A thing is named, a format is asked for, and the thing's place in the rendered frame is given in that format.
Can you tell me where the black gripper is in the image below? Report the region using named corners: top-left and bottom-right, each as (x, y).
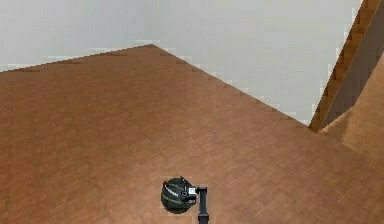
top-left (178, 188), bottom-right (198, 205)

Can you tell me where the dark basketball with green lines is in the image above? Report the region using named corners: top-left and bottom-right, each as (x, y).
top-left (160, 177), bottom-right (196, 215)

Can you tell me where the brown wooden door frame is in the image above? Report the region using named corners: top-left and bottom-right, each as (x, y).
top-left (308, 0), bottom-right (384, 134)

